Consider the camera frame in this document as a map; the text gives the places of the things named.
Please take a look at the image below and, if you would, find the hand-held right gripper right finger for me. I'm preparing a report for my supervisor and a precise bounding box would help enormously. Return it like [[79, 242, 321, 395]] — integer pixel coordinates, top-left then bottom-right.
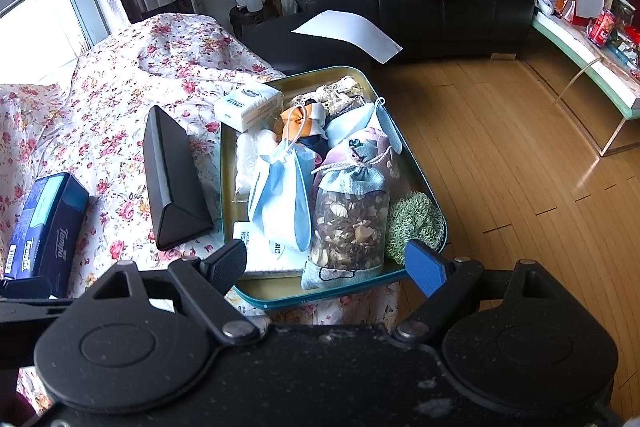
[[394, 239, 561, 348]]

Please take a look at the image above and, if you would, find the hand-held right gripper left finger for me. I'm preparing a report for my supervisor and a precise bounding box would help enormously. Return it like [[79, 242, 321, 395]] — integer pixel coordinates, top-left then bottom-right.
[[75, 239, 261, 345]]

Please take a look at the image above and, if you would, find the white tissue pack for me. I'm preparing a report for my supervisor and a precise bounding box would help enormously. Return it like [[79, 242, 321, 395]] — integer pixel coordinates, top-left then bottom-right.
[[232, 221, 313, 279], [214, 82, 282, 132]]

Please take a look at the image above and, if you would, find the green crochet scrubber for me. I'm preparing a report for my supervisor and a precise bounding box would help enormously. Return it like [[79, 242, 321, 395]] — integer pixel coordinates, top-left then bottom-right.
[[385, 192, 446, 266]]

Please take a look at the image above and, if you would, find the light blue face mask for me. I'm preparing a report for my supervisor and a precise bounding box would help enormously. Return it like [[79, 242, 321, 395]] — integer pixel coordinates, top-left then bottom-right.
[[325, 98, 404, 156], [248, 141, 314, 253]]

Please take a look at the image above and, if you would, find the dried flower sachet bag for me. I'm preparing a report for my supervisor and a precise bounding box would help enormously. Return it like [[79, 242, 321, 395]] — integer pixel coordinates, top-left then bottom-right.
[[300, 139, 392, 292]]

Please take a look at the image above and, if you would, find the teal and gold metal tray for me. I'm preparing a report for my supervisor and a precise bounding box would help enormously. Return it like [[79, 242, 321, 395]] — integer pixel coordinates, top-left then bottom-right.
[[220, 66, 449, 311]]

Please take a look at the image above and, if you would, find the white soft cloth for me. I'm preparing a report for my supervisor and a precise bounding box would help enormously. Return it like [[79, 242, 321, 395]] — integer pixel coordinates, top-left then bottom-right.
[[234, 129, 282, 198]]

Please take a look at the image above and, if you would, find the pink drawstring pouch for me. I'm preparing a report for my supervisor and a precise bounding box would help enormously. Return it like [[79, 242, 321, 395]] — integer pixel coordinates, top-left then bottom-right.
[[327, 127, 402, 188]]

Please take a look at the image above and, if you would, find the orange and white scarf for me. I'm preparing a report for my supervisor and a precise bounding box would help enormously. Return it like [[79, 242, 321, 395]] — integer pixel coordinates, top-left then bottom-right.
[[277, 102, 331, 144]]

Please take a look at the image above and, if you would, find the cream lace crochet piece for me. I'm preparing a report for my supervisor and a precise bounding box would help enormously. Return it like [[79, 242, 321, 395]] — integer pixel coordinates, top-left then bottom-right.
[[290, 74, 368, 115]]

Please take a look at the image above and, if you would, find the blue tissue box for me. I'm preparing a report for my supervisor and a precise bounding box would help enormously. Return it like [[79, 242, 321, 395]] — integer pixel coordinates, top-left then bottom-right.
[[2, 172, 91, 299]]

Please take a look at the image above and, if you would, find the black triangular glasses case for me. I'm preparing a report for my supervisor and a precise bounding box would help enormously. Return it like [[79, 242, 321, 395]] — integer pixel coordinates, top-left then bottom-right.
[[142, 105, 215, 252]]

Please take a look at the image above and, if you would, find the floral bed sheet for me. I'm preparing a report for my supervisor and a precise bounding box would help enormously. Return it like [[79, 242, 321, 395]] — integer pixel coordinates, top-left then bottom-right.
[[0, 13, 401, 410]]

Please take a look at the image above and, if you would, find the black leather ottoman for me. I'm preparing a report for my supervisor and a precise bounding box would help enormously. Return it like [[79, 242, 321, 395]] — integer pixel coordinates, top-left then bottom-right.
[[240, 9, 401, 78]]

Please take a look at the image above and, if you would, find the dark round plant stand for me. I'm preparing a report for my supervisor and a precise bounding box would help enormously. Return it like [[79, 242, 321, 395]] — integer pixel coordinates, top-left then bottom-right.
[[229, 2, 281, 38]]

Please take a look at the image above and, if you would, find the white paper sheet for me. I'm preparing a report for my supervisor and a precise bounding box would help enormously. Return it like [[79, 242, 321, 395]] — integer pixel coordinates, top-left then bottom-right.
[[291, 9, 404, 64]]

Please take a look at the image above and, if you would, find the glass coffee table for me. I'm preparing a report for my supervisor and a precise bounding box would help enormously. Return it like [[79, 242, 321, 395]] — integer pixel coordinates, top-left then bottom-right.
[[531, 0, 640, 158]]

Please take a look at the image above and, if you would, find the red can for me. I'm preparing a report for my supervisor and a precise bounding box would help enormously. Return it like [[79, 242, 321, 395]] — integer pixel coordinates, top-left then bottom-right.
[[587, 9, 619, 46]]

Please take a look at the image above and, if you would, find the white triangular desk calendar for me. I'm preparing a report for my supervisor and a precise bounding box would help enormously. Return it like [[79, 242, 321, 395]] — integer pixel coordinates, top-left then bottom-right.
[[560, 0, 606, 26]]

